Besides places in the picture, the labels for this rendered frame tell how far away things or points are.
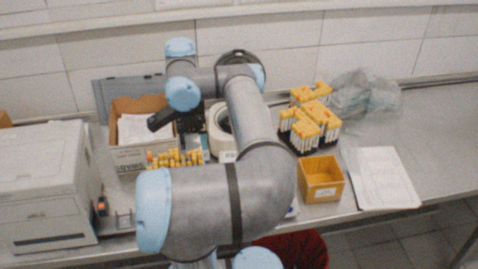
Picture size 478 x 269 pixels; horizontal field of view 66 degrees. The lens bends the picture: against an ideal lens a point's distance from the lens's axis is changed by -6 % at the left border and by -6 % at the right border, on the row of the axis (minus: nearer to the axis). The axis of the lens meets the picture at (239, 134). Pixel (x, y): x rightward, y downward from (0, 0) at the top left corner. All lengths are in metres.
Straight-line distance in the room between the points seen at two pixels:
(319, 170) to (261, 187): 0.95
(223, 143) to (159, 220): 0.93
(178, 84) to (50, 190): 0.50
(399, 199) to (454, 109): 0.70
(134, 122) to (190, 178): 1.11
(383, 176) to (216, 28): 0.84
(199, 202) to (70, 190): 0.66
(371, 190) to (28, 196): 1.10
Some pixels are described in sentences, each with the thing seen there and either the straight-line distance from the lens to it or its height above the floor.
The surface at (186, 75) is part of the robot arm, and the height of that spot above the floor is 1.47.
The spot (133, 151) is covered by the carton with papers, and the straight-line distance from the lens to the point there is 1.42.
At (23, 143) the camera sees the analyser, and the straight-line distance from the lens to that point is 1.28.
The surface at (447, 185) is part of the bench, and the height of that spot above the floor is 0.87.
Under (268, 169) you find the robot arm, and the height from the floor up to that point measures 1.55.
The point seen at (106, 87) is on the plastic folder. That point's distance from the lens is 1.65.
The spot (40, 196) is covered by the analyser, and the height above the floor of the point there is 1.13.
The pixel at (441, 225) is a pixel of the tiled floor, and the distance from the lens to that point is 2.69.
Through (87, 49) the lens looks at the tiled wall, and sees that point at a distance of 1.59.
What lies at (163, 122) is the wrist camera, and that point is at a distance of 1.05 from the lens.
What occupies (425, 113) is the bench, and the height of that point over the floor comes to 0.88.
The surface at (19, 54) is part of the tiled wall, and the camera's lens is 1.65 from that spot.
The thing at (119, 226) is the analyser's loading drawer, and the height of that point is 0.92.
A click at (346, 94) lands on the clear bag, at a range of 1.70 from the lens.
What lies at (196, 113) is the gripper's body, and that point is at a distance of 1.05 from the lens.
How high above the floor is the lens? 1.94
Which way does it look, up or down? 41 degrees down
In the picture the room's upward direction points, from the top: 1 degrees clockwise
